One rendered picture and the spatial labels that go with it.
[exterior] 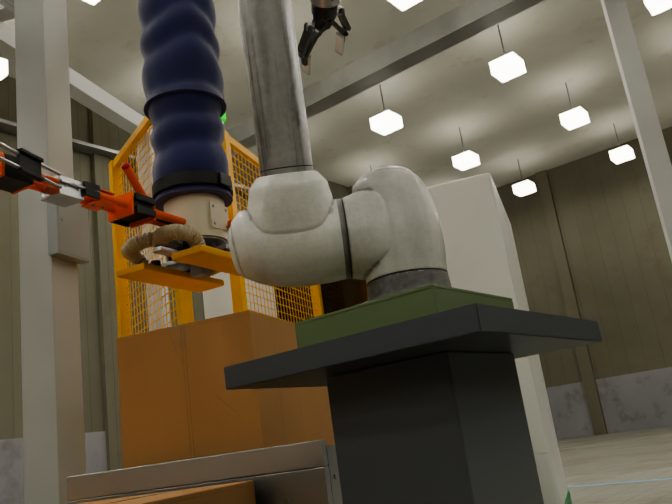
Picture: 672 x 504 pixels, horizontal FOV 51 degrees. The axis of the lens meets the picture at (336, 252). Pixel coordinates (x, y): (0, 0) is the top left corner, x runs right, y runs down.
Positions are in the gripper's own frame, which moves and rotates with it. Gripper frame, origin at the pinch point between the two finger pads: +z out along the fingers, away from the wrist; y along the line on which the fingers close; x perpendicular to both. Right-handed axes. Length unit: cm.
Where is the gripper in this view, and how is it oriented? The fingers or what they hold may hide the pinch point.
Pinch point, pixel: (323, 59)
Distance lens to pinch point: 220.2
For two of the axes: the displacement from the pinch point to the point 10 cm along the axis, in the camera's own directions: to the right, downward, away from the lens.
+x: -7.0, -5.9, 4.0
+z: -0.4, 5.9, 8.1
